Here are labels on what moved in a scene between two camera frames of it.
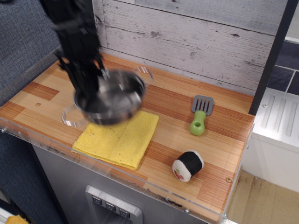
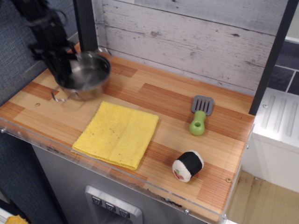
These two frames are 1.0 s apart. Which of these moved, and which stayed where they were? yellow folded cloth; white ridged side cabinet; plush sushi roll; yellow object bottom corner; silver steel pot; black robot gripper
Moved: silver steel pot; black robot gripper
Stayed: plush sushi roll; white ridged side cabinet; yellow folded cloth; yellow object bottom corner
